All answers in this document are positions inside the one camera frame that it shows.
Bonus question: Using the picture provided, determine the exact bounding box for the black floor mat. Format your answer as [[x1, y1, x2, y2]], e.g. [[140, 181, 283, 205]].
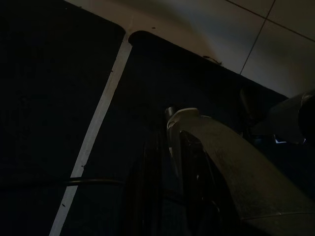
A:
[[0, 0, 126, 236], [61, 30, 291, 236]]

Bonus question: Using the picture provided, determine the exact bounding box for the robot right leg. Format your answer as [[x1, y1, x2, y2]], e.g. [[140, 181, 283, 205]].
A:
[[251, 88, 315, 146]]

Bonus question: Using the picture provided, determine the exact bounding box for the black power cable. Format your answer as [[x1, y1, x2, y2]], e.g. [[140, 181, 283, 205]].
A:
[[63, 178, 126, 187]]

